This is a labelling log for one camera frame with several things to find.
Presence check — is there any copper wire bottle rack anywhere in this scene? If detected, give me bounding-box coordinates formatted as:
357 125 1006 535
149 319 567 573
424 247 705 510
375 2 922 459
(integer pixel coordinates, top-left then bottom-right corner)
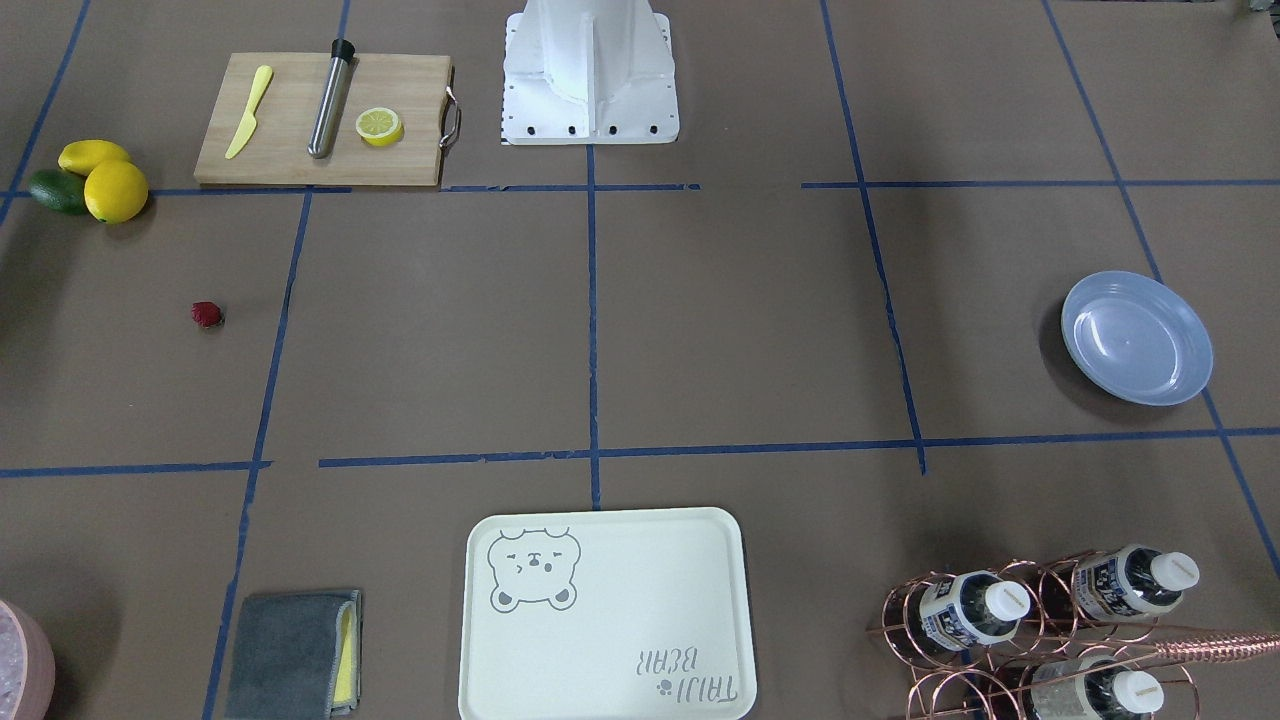
867 551 1277 719

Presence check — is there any yellow sponge cloth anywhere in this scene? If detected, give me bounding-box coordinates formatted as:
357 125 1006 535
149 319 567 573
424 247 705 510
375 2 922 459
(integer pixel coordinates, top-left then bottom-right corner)
330 602 358 715

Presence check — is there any lower bottle white cap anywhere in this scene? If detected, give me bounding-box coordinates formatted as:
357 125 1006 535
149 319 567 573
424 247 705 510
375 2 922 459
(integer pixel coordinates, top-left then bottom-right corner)
1021 656 1166 720

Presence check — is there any red strawberry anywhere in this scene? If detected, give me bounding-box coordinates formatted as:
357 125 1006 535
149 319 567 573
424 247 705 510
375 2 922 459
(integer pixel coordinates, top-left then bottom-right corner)
189 301 225 331

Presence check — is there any yellow plastic knife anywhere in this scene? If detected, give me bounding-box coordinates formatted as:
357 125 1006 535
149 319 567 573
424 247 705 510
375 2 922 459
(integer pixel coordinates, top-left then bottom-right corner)
224 65 274 160

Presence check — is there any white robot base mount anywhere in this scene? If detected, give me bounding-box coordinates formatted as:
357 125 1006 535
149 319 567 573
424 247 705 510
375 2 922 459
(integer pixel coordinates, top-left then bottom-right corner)
500 1 681 146

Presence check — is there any half lemon slice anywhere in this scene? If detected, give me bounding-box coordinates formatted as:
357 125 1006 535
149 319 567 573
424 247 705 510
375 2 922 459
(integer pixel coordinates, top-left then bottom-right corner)
355 108 404 147

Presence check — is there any bamboo cutting board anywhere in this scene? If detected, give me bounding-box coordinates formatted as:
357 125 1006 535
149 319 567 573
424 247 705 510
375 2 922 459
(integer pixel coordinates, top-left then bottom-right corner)
195 53 456 187

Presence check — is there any cream bear tray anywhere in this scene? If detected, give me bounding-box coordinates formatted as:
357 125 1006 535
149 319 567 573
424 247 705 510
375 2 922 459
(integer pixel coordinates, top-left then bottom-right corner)
458 507 758 719

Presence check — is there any green avocado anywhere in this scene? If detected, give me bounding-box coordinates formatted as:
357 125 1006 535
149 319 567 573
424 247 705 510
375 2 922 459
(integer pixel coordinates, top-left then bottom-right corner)
27 169 90 217

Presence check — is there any round yellow lemon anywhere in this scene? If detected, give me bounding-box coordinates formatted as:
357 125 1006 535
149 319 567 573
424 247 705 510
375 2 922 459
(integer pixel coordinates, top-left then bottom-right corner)
84 160 150 225

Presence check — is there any bottle white cap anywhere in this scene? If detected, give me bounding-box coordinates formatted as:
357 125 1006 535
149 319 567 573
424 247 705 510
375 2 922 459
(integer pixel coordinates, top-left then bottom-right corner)
888 570 1033 659
1021 656 1166 720
1065 544 1201 616

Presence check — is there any grey folded cloth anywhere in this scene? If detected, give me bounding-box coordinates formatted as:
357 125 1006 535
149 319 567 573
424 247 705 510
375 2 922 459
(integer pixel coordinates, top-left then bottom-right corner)
224 588 364 719

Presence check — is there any steel muddler black tip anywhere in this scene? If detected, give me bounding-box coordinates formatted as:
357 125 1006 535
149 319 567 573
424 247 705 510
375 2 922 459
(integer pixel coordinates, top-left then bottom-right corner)
307 37 355 160

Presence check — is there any blue plastic plate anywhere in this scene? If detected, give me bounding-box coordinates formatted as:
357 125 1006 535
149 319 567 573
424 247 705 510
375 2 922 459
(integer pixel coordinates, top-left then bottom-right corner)
1060 270 1215 407

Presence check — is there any yellow lemon oval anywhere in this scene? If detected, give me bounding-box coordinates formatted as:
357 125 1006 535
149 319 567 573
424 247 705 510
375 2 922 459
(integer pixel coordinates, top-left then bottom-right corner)
58 138 131 178

